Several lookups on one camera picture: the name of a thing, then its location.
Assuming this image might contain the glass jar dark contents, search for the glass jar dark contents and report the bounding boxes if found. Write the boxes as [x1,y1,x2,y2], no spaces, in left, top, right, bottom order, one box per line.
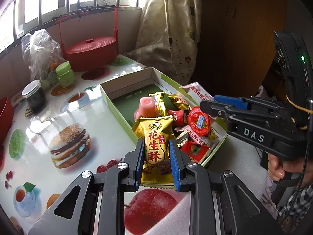
[22,80,47,112]

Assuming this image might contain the red black snack packet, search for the red black snack packet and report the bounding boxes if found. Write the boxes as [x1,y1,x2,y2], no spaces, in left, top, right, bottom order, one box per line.
[167,110,190,128]

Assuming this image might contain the green cream jar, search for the green cream jar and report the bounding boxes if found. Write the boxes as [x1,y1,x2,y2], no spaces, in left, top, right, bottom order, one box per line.
[55,62,74,89]

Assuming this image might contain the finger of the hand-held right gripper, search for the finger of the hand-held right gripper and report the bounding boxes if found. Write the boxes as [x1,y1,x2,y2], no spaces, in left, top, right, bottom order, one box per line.
[214,95,252,110]
[200,99,236,121]

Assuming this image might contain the cream patterned curtain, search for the cream patterned curtain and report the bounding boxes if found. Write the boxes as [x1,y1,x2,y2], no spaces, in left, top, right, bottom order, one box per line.
[134,0,203,84]

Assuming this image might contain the red basket with handle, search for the red basket with handle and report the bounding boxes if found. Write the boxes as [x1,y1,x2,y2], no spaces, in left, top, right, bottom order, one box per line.
[59,5,119,72]

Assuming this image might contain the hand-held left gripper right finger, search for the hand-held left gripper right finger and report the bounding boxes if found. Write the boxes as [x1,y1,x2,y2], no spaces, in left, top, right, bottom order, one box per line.
[169,139,285,235]

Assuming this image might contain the clear plastic bag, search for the clear plastic bag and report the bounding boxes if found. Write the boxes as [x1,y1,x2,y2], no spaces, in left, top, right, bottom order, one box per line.
[22,29,65,82]

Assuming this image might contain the white red snack bar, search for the white red snack bar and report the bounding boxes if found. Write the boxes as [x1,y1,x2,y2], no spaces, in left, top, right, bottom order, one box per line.
[180,81,214,102]
[172,125,211,148]

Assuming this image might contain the small clear jar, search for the small clear jar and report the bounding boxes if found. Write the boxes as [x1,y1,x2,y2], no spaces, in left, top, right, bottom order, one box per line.
[48,70,58,85]

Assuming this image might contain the pink jelly cup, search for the pink jelly cup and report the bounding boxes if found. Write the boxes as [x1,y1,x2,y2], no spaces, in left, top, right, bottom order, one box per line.
[134,97,157,123]

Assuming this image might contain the red lidded jelly cup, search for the red lidded jelly cup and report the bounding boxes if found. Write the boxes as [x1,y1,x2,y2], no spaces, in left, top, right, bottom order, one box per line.
[187,106,212,136]

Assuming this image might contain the red oval tub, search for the red oval tub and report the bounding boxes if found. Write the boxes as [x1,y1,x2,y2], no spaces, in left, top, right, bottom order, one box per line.
[0,97,14,147]

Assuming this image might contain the person's right forearm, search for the person's right forearm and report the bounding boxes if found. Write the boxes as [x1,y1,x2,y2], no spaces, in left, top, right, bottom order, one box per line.
[276,185,313,228]

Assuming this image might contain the green white cardboard box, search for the green white cardboard box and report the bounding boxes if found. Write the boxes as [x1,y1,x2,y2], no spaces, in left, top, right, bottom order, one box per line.
[100,67,228,168]

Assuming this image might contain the brown wooden cabinet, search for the brown wooden cabinet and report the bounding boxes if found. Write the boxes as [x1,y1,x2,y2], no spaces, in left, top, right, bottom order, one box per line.
[198,0,288,101]

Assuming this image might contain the white foam sheet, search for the white foam sheet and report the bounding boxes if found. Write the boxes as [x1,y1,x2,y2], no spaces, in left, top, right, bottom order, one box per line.
[171,136,269,235]

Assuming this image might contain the yellow snack packet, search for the yellow snack packet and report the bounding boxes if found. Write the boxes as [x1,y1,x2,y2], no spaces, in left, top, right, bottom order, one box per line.
[149,92,169,118]
[132,116,175,189]

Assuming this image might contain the person's right hand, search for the person's right hand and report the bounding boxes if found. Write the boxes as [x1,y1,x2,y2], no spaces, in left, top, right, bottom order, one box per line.
[268,152,313,186]

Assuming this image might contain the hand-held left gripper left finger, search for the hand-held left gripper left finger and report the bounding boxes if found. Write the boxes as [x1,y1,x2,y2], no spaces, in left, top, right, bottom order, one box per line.
[27,138,145,235]

